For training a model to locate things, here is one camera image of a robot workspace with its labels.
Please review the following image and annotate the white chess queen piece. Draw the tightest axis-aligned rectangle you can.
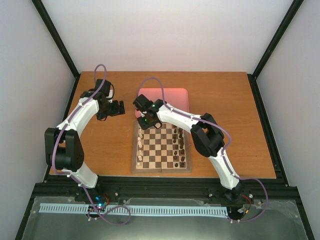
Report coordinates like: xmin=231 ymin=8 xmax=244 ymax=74
xmin=137 ymin=137 xmax=142 ymax=145

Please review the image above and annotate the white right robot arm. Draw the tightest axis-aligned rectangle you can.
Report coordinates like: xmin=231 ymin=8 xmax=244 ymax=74
xmin=133 ymin=94 xmax=243 ymax=203

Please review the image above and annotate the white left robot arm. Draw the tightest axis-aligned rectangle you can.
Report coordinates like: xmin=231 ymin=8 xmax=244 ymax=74
xmin=44 ymin=79 xmax=125 ymax=202

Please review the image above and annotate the wooden chess board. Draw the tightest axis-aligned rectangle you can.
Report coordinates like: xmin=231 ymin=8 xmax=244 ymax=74
xmin=131 ymin=122 xmax=192 ymax=173

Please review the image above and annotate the dark chess king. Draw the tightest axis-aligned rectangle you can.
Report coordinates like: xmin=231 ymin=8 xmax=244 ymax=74
xmin=179 ymin=137 xmax=184 ymax=145

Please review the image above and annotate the pink plastic tray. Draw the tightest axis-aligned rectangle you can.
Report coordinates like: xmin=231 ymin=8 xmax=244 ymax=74
xmin=138 ymin=88 xmax=190 ymax=112

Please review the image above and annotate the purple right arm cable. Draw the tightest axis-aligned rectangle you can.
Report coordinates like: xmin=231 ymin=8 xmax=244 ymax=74
xmin=136 ymin=76 xmax=269 ymax=224

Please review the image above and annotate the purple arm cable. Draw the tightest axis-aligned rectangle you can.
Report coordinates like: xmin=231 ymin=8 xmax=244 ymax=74
xmin=136 ymin=76 xmax=269 ymax=224
xmin=51 ymin=64 xmax=132 ymax=226

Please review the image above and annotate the left black corner post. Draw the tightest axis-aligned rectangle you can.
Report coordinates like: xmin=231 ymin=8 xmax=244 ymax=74
xmin=31 ymin=0 xmax=80 ymax=79

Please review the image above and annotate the black corner post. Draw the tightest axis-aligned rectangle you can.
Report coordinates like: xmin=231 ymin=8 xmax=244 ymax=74
xmin=252 ymin=0 xmax=304 ymax=80
xmin=31 ymin=0 xmax=80 ymax=79

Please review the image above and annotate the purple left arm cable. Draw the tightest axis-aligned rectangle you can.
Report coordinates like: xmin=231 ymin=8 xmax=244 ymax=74
xmin=51 ymin=64 xmax=132 ymax=226

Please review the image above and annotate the light blue slotted cable duct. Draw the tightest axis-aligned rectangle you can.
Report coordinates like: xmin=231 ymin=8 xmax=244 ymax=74
xmin=38 ymin=203 xmax=228 ymax=218

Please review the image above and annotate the black aluminium frame rail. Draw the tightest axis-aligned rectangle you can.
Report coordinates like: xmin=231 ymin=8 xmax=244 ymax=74
xmin=29 ymin=174 xmax=301 ymax=208

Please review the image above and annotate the right black corner post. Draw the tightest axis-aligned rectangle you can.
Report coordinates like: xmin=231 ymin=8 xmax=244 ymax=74
xmin=252 ymin=0 xmax=304 ymax=80

